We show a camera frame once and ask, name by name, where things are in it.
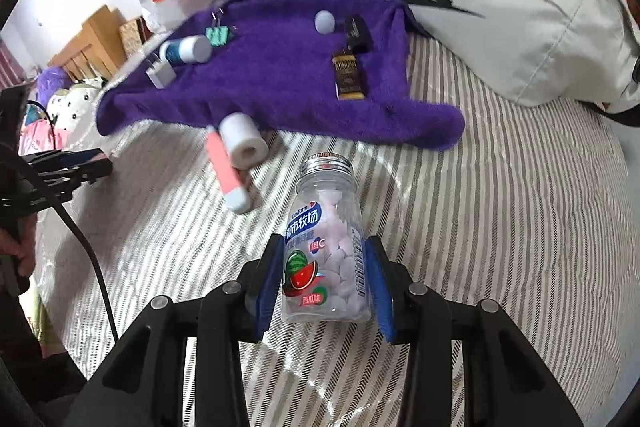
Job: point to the purple plush toy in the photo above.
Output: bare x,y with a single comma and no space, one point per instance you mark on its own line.
54,84

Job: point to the striped quilted bedsheet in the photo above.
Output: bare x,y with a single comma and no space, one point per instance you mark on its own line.
500,232

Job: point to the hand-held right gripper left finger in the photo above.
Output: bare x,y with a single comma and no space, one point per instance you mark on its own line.
267,287

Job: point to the wooden headboard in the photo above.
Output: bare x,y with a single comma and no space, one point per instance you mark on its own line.
95,42

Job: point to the clear candy bottle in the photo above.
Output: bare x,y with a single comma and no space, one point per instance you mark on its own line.
325,252

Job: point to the black lighter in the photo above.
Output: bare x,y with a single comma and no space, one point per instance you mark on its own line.
357,34

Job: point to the dark gold-labelled box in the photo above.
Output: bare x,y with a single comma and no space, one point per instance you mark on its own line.
351,74

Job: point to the purple towel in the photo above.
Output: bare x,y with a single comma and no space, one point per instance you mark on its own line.
280,92

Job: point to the white charger plug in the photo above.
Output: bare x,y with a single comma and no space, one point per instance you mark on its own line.
160,74

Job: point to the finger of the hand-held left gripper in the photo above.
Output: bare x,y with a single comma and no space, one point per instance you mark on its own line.
85,172
80,155

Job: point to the person's left hand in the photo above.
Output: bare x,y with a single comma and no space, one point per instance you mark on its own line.
22,257

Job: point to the pink and white tube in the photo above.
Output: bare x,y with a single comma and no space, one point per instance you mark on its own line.
227,172

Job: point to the floral white pillow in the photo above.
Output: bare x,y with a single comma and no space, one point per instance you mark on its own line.
80,99

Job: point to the pink printed blanket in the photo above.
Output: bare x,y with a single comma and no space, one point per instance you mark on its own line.
42,134

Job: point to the white and blue bottle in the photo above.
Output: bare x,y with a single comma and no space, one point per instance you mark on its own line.
190,49

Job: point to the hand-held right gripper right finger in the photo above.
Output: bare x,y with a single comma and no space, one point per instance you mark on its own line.
382,297

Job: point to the white tape roll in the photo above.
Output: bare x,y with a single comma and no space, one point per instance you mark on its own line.
242,139

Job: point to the grey sling bag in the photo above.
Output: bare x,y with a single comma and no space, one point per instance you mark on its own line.
525,17

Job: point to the green binder clip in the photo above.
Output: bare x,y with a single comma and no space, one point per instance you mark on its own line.
220,36

